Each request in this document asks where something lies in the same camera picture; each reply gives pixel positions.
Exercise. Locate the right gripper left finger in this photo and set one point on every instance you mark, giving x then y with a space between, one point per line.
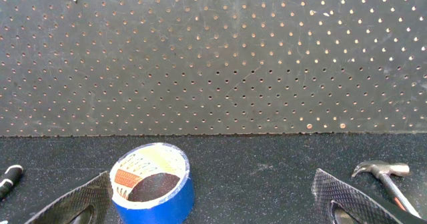
93 190

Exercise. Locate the hammer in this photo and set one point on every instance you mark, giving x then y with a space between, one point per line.
383 169

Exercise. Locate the black pegboard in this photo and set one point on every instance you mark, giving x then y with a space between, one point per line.
233 50

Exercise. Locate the roll of blue tape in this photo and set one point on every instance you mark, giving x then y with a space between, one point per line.
160 210

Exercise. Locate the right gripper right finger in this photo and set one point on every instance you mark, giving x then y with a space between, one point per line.
337 190

